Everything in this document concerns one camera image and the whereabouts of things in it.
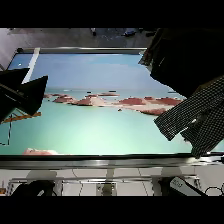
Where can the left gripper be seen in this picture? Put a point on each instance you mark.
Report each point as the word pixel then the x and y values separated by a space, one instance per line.
pixel 10 100

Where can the checked shirt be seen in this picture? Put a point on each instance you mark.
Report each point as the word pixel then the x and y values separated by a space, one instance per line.
pixel 186 113

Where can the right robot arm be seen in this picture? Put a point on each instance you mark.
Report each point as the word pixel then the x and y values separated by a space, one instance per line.
pixel 181 186

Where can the silver frame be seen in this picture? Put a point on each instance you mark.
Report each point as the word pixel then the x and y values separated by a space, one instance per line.
pixel 133 163

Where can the black garment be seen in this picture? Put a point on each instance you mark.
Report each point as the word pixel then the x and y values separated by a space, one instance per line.
pixel 186 60

